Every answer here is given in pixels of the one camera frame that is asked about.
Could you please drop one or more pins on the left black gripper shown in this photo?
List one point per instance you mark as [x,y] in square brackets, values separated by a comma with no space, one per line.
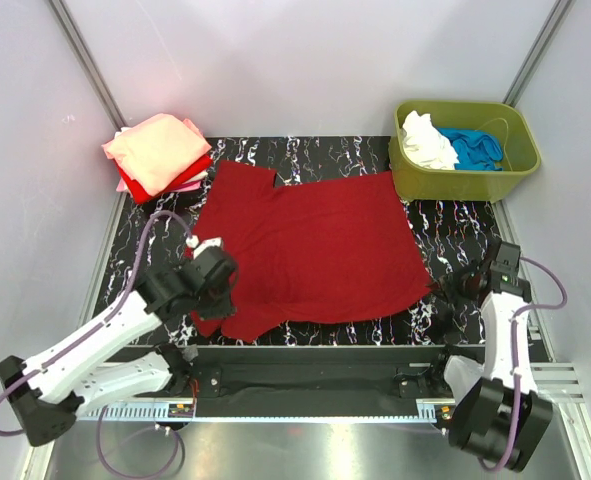
[225,308]

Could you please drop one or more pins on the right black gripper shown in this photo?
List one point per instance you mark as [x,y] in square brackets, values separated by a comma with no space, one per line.
[443,288]

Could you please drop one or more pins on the dark red t-shirt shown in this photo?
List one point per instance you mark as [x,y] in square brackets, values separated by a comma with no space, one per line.
[333,251]

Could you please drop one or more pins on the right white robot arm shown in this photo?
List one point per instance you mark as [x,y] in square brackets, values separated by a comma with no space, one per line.
[499,416]

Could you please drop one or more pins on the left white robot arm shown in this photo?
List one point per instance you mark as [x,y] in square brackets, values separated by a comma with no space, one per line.
[50,391]

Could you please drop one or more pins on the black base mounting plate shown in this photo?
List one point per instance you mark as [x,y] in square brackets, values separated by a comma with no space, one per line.
[299,382]

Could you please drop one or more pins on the olive green plastic bin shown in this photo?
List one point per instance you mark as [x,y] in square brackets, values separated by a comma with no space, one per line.
[520,155]

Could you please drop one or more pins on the folded red t-shirt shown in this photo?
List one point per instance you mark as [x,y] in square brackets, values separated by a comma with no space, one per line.
[141,196]

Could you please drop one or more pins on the folded pink t-shirt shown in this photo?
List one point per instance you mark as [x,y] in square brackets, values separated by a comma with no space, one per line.
[192,125]

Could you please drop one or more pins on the crumpled blue t-shirt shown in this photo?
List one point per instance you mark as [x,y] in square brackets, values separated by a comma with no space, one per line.
[476,150]

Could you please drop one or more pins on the crumpled white t-shirt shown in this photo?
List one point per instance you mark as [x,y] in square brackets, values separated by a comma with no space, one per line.
[424,145]

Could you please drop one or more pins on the folded peach t-shirt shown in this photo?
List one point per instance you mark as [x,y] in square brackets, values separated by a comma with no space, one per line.
[156,151]

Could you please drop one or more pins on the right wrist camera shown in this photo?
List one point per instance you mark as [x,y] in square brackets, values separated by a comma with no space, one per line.
[504,266]

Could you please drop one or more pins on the right aluminium frame post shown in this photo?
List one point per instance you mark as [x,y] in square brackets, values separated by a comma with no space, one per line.
[544,39]

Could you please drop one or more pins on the aluminium frame post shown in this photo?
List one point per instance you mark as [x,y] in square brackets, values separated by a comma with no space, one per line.
[80,49]
[544,39]

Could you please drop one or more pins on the left aluminium frame post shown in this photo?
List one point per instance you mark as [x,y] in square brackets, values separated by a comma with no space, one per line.
[80,49]

